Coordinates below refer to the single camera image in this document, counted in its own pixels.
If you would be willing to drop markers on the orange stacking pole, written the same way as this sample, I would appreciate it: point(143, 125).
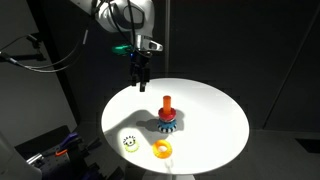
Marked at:
point(166, 103)

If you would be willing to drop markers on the black clamp orange tip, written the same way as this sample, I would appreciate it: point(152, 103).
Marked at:
point(61, 152)

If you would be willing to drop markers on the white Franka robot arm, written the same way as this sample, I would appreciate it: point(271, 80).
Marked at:
point(113, 16)

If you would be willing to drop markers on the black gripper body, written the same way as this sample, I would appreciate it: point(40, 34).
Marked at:
point(140, 61)

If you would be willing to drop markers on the purple clamp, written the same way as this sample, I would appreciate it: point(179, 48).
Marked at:
point(68, 138)

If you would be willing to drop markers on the white table pedestal base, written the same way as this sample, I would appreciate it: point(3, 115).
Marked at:
point(170, 177)

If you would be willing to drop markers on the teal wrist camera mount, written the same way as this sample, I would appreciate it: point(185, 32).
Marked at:
point(121, 50)

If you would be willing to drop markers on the black perforated breadboard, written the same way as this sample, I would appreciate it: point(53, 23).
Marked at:
point(53, 168)

